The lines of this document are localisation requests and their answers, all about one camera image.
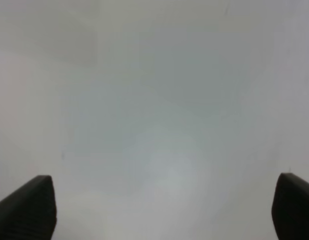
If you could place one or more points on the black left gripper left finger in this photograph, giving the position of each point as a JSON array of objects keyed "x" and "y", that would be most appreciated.
[{"x": 30, "y": 212}]

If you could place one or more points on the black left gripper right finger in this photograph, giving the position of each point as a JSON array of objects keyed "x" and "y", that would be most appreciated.
[{"x": 290, "y": 208}]

